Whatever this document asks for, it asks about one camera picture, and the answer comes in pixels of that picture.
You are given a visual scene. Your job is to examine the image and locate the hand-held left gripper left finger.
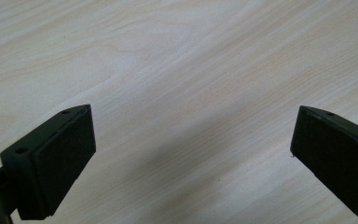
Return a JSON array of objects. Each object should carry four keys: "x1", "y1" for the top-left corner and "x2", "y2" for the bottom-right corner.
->
[{"x1": 0, "y1": 104, "x2": 97, "y2": 221}]

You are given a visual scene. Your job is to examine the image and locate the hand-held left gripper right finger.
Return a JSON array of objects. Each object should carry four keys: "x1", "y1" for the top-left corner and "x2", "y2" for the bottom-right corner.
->
[{"x1": 289, "y1": 105, "x2": 358, "y2": 222}]

